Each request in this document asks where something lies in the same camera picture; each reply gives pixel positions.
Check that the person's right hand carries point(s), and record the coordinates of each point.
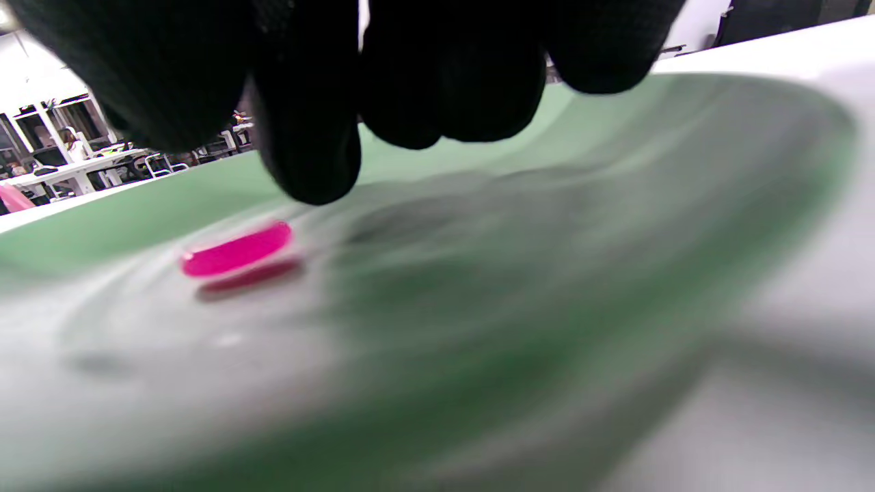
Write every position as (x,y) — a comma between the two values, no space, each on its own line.
(307,102)

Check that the pink gummy candy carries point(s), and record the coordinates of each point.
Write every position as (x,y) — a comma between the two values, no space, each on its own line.
(236,251)

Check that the green plate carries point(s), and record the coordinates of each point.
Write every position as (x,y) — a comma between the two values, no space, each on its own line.
(478,273)

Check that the white background desk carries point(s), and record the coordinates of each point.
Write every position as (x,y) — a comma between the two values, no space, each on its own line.
(75,174)

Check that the pink paper bag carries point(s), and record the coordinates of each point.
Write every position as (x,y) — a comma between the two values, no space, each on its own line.
(14,198)

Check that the black mesh office chair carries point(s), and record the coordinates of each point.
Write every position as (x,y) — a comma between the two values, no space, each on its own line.
(765,20)

